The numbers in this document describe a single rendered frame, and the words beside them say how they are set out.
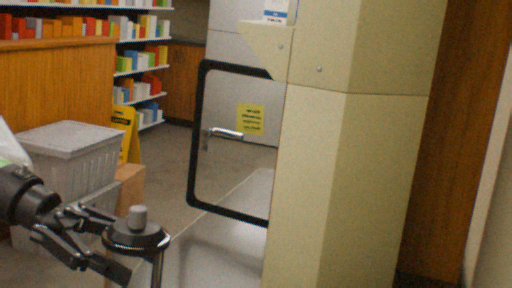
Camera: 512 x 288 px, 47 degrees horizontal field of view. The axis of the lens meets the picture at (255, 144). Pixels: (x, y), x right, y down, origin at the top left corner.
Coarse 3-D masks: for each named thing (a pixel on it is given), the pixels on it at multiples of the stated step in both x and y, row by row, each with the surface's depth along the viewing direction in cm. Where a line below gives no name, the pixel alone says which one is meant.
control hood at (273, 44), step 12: (240, 24) 109; (252, 24) 109; (264, 24) 109; (252, 36) 109; (264, 36) 108; (276, 36) 108; (288, 36) 107; (252, 48) 109; (264, 48) 109; (276, 48) 108; (288, 48) 107; (264, 60) 109; (276, 60) 108; (288, 60) 108; (276, 72) 109; (288, 72) 109
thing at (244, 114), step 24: (216, 72) 149; (216, 96) 150; (240, 96) 147; (264, 96) 144; (216, 120) 151; (240, 120) 148; (264, 120) 146; (216, 144) 152; (240, 144) 150; (264, 144) 147; (216, 168) 154; (240, 168) 151; (264, 168) 148; (216, 192) 155; (240, 192) 152; (264, 192) 149; (264, 216) 150
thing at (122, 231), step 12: (132, 216) 92; (144, 216) 93; (120, 228) 92; (132, 228) 93; (144, 228) 93; (156, 228) 94; (120, 240) 90; (132, 240) 90; (144, 240) 91; (156, 240) 92
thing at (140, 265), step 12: (108, 228) 95; (108, 240) 91; (168, 240) 94; (108, 252) 92; (120, 264) 91; (132, 264) 91; (144, 264) 91; (156, 264) 93; (132, 276) 91; (144, 276) 92; (156, 276) 94
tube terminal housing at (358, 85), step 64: (320, 0) 104; (384, 0) 104; (320, 64) 106; (384, 64) 108; (320, 128) 109; (384, 128) 112; (320, 192) 111; (384, 192) 117; (320, 256) 114; (384, 256) 122
